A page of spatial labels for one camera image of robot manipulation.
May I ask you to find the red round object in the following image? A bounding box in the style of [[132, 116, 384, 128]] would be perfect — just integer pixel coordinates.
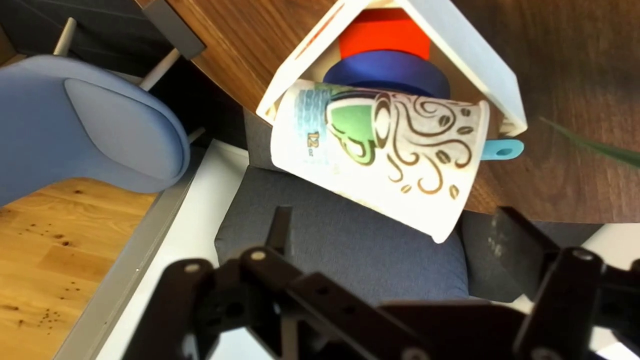
[[337, 7, 435, 61]]

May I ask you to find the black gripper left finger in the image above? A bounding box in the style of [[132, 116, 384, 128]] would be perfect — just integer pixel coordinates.
[[125, 203, 432, 360]]

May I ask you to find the white wooden box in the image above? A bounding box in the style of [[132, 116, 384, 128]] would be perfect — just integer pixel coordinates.
[[256, 0, 530, 139]]

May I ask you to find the blue masking tape roll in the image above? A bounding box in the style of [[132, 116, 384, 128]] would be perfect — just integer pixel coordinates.
[[323, 49, 453, 101]]

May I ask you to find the printed paper coffee cup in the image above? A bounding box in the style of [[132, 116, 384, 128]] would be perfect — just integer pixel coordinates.
[[269, 78, 493, 245]]

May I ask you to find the teal plastic spoon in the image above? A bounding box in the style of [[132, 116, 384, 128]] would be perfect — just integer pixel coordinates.
[[481, 136, 529, 163]]

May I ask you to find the dark grey upholstered seat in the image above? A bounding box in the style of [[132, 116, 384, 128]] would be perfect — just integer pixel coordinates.
[[216, 108, 562, 308]]

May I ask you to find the blue shell chair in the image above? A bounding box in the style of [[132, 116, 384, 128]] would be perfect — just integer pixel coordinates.
[[0, 16, 197, 210]]

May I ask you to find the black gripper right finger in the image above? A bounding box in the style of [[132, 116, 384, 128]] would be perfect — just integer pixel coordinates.
[[499, 206, 640, 360]]

